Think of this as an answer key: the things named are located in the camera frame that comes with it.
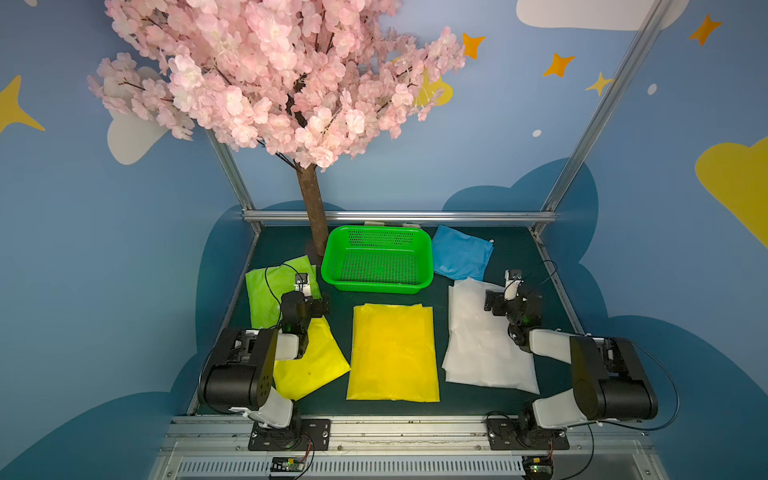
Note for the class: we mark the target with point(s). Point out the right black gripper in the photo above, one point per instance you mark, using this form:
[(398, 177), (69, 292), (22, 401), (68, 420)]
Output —
[(496, 301)]

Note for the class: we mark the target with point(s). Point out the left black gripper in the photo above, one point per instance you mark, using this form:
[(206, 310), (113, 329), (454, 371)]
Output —
[(315, 306)]

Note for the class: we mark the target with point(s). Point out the white raincoat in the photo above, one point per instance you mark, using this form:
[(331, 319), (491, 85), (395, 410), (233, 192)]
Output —
[(480, 351)]

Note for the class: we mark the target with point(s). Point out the green plastic basket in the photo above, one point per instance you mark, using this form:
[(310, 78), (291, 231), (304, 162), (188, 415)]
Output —
[(378, 259)]

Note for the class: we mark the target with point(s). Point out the yellow raincoat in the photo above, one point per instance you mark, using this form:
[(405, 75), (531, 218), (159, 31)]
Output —
[(393, 354)]

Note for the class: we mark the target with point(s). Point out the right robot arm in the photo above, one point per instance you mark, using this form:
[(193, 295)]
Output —
[(608, 380)]

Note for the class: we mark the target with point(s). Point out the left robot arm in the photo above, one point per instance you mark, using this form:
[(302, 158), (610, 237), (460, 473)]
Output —
[(238, 375)]

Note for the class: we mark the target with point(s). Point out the lime green folded raincoat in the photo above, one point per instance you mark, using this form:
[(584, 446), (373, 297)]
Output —
[(265, 287)]

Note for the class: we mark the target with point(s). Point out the yellow-green folded raincoat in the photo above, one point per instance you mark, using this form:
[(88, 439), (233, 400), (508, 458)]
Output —
[(322, 363)]

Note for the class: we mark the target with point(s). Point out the blue folded raincoat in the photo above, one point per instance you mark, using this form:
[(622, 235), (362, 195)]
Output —
[(459, 256)]

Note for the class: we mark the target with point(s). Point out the left circuit board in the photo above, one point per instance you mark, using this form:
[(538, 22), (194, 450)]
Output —
[(287, 466)]

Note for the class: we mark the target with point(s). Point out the circuit board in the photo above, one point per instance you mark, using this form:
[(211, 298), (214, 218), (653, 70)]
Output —
[(287, 466), (538, 467)]

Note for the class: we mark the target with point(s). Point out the right circuit board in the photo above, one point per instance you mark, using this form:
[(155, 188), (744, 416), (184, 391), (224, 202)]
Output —
[(538, 467)]

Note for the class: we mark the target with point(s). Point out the pink cherry blossom tree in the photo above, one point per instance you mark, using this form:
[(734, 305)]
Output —
[(308, 81)]

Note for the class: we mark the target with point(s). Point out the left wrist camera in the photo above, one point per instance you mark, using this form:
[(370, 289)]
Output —
[(302, 284)]

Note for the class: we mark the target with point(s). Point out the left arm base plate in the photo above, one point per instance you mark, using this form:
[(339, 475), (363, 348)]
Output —
[(312, 434)]

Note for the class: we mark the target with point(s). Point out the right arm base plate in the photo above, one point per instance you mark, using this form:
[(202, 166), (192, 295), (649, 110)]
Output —
[(508, 434)]

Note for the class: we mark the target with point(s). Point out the aluminium frame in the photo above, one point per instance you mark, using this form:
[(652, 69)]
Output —
[(434, 447)]

